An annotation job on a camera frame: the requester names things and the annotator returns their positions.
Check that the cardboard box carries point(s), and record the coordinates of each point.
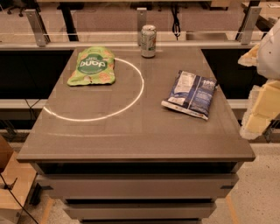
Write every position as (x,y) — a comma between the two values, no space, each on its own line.
(15,183)

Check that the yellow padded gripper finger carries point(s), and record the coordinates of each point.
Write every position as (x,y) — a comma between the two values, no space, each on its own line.
(263,107)
(249,59)

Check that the green chip bag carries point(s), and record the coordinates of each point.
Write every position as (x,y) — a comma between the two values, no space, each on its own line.
(95,66)

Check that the blue chip bag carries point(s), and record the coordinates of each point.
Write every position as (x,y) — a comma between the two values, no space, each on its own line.
(191,94)

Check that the grey drawer cabinet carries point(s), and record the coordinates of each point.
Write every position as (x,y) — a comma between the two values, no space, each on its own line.
(139,198)

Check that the left metal railing bracket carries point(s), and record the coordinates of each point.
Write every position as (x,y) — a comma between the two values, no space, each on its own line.
(38,27)

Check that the metal railing bracket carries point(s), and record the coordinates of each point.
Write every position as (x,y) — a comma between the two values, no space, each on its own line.
(141,21)
(244,35)
(38,27)

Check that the middle metal railing bracket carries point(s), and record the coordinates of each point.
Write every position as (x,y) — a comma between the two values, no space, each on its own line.
(141,21)

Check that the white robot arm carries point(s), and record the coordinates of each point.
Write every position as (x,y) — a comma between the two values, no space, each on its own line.
(268,55)

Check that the right metal railing bracket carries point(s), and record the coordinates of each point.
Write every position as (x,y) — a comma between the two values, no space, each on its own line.
(244,35)

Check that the green soda can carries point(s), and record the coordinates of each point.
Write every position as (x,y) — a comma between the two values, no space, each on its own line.
(148,41)

